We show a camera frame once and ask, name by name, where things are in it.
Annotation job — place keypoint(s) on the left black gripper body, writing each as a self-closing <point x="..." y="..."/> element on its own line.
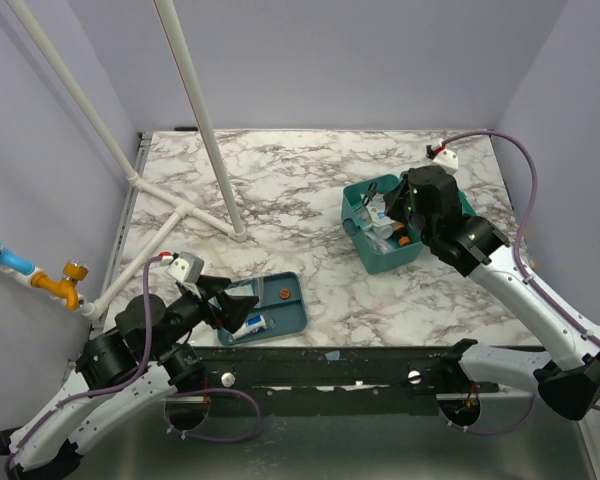
<point x="190" y="312"/>

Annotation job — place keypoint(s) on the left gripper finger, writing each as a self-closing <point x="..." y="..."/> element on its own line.
<point x="212" y="286"/>
<point x="228" y="312"/>

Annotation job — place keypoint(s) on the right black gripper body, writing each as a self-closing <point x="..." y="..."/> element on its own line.
<point x="397" y="201"/>

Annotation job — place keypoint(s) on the teal bandage packet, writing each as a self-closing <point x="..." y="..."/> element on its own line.
<point x="242" y="290"/>

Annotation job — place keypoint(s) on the small white blue tube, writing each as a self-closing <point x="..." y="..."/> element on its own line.
<point x="251" y="326"/>

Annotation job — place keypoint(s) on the brown medicine bottle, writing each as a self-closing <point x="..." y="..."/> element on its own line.
<point x="400" y="235"/>

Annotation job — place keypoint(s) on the black handled scissors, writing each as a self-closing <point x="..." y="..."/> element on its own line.
<point x="370" y="193"/>

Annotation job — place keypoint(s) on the clear zip bag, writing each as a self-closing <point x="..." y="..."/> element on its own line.
<point x="257" y="284"/>

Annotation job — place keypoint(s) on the teal medicine kit box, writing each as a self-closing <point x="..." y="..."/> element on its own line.
<point x="391" y="219"/>

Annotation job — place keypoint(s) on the teal divided tray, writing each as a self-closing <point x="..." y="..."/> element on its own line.
<point x="289" y="315"/>

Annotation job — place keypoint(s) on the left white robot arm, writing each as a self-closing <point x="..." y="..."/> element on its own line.
<point x="139" y="362"/>

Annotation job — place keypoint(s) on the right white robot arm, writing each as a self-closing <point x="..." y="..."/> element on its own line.
<point x="566" y="375"/>

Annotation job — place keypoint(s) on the orange blue pipe valve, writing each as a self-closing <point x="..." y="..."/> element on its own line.
<point x="32" y="276"/>

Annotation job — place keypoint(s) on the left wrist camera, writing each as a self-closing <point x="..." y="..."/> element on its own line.
<point x="185" y="269"/>

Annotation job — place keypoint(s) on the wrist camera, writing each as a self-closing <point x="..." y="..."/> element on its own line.
<point x="185" y="269"/>
<point x="441" y="156"/>

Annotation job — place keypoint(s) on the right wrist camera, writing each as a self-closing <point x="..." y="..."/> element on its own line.
<point x="441" y="156"/>

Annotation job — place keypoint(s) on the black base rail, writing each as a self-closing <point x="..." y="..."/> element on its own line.
<point x="332" y="381"/>

